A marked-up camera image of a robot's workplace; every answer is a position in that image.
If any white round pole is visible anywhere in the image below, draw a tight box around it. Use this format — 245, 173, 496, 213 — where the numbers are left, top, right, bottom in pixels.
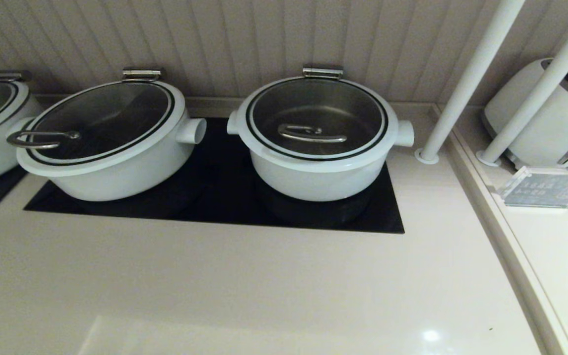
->
476, 0, 568, 167
415, 0, 526, 165

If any clear acrylic sign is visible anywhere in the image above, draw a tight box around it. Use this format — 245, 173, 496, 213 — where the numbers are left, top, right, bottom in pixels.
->
497, 166, 568, 209

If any white toaster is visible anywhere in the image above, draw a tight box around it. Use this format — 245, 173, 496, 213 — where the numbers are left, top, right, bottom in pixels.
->
481, 58, 568, 170

